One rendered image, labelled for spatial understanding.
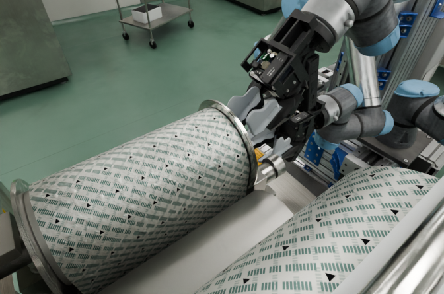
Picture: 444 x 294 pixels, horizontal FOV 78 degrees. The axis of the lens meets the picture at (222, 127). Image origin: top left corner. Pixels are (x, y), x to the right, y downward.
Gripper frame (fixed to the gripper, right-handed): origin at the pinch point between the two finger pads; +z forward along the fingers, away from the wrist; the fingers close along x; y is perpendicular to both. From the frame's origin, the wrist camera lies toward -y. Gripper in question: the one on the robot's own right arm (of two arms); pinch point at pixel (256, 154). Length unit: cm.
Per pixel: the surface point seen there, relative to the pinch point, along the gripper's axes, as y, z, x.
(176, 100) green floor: -109, -61, -171
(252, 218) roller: 14.5, 17.6, 17.3
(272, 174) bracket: 9.2, 7.1, 11.1
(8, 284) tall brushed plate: 6.8, 45.9, 2.7
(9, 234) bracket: 20.1, 40.3, 6.7
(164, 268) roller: 14.2, 29.1, 16.1
